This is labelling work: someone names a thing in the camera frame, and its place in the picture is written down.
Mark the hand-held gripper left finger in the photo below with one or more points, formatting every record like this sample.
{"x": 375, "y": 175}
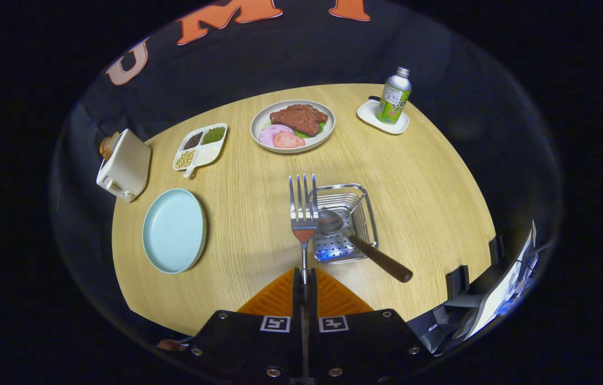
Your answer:
{"x": 296, "y": 299}

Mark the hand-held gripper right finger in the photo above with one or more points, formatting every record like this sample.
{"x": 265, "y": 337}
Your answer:
{"x": 315, "y": 299}

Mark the light blue plate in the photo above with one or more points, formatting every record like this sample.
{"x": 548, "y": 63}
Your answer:
{"x": 173, "y": 230}

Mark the black table clamp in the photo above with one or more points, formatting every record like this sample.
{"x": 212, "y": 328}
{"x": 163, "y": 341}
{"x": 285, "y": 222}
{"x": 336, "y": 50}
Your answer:
{"x": 457, "y": 282}
{"x": 496, "y": 250}

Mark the salmon pink ham slice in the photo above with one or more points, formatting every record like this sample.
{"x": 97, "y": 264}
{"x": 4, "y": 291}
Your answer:
{"x": 288, "y": 141}

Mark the pale pink ham slice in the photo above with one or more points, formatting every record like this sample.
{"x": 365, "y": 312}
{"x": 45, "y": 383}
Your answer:
{"x": 269, "y": 133}

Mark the white divided dish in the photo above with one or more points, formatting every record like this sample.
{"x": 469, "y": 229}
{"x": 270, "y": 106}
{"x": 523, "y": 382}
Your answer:
{"x": 208, "y": 153}

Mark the green lettuce leaf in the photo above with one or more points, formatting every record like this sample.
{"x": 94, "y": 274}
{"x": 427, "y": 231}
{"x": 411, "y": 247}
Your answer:
{"x": 321, "y": 128}

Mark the pile of yellow beans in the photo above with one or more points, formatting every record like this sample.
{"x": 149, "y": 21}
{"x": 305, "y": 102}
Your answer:
{"x": 185, "y": 159}

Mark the brown steak piece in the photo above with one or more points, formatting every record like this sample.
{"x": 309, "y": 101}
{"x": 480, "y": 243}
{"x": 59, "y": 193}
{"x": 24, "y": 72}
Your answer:
{"x": 298, "y": 117}

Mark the beige round plate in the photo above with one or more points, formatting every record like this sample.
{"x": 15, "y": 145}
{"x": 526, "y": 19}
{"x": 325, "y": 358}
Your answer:
{"x": 259, "y": 120}

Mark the pile of green beans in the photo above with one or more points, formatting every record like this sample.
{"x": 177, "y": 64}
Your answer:
{"x": 214, "y": 135}

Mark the white printed sheet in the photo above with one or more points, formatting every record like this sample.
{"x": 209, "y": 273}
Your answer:
{"x": 502, "y": 291}

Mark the pile of dark beans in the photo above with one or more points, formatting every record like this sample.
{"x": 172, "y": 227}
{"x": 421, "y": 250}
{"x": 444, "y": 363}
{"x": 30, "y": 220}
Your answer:
{"x": 193, "y": 140}

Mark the white square coaster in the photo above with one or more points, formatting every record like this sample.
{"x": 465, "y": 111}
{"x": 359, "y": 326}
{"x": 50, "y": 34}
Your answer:
{"x": 366, "y": 113}

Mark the green label metal bottle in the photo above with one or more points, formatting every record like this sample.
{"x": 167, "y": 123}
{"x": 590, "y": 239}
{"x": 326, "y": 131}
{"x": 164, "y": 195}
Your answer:
{"x": 393, "y": 101}

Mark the white toaster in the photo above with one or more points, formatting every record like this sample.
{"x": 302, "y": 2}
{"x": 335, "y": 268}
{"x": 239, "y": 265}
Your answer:
{"x": 126, "y": 167}

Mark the toasted bread slice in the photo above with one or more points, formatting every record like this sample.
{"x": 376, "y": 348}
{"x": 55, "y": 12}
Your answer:
{"x": 108, "y": 145}

